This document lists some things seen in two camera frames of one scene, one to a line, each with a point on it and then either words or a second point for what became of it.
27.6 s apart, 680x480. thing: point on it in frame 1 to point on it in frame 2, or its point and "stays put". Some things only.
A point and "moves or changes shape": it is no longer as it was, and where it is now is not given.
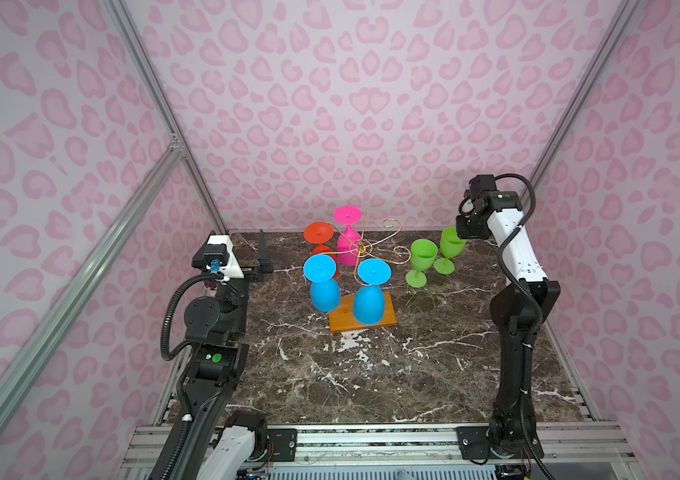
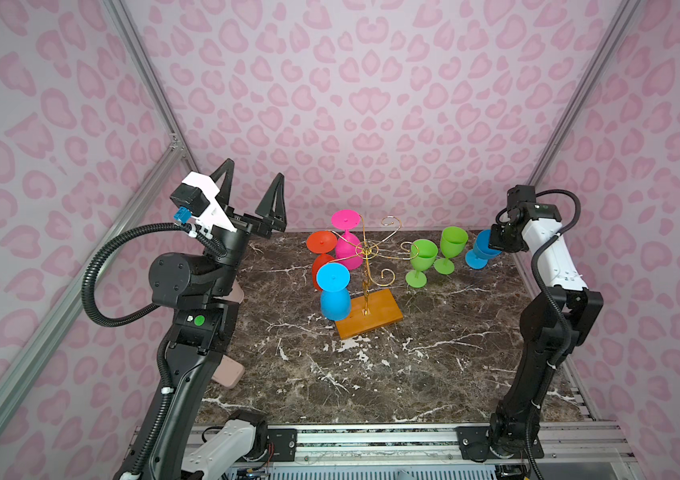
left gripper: (262, 268) to (261, 226)
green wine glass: (451, 247) stays put
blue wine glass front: (369, 301) to (478, 257)
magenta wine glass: (349, 242) stays put
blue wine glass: (325, 291) moves or changes shape
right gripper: (464, 233) to (495, 241)
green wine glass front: (423, 254) stays put
